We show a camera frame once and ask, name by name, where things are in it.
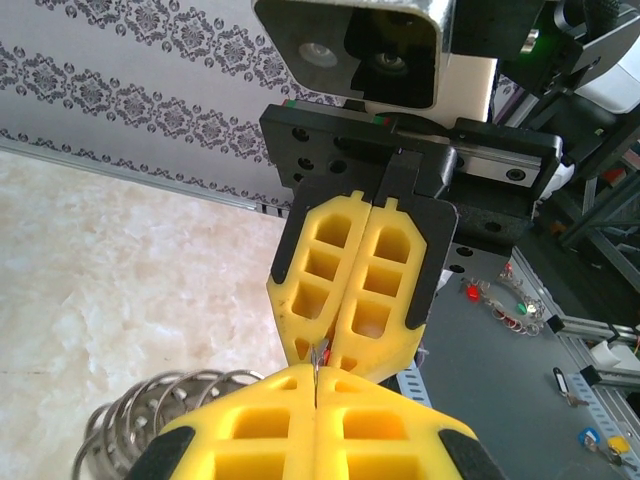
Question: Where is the spare keyring with coloured tags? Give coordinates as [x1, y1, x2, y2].
[462, 263, 550, 337]

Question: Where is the small white block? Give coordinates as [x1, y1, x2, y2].
[588, 339, 622, 367]

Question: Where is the metal keyring holder with rings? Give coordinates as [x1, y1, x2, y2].
[72, 338, 331, 480]

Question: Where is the aluminium rail below patterned wall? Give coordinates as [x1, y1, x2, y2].
[0, 135, 294, 217]

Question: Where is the aluminium frame beam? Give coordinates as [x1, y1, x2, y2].
[509, 244, 640, 351]

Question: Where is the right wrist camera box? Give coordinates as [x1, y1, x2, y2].
[249, 0, 500, 125]

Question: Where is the key with yellow tag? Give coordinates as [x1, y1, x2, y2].
[603, 433, 632, 469]

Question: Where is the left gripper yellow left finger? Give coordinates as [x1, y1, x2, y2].
[124, 363, 321, 480]

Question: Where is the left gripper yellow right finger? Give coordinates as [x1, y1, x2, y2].
[315, 367, 507, 480]

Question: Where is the key with white tag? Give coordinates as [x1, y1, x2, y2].
[551, 366, 592, 410]

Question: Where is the key with blue tag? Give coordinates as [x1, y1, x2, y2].
[576, 426, 602, 452]

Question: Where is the grey slotted cable duct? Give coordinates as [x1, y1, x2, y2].
[393, 360, 435, 409]
[567, 372, 640, 480]

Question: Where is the grey metal panel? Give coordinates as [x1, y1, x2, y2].
[399, 269, 640, 480]

